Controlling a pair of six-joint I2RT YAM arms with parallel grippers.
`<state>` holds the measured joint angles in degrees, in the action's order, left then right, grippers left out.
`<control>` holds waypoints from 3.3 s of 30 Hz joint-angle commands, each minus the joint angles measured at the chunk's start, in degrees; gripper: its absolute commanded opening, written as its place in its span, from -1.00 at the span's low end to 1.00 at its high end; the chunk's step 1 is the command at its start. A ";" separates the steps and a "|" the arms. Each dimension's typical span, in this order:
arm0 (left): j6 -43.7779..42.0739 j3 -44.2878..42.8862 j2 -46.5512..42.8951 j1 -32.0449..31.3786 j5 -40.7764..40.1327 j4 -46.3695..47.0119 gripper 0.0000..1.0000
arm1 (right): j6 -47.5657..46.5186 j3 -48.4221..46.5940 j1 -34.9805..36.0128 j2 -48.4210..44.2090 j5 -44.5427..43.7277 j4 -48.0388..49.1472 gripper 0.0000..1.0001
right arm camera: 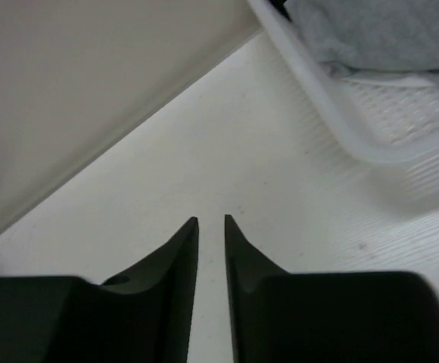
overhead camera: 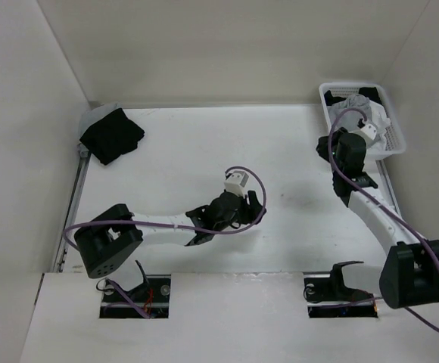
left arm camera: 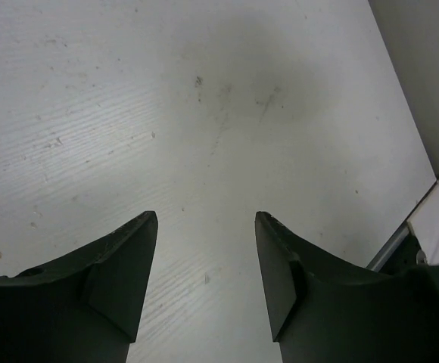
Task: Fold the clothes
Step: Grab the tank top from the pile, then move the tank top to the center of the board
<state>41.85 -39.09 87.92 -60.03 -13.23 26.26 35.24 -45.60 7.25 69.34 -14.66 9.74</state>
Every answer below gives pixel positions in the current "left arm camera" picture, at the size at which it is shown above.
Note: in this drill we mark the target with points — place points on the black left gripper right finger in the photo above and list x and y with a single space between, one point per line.
324 309

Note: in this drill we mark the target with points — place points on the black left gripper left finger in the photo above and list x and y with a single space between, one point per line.
84 306

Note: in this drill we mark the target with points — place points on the metal table edge rail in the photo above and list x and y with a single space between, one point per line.
396 242

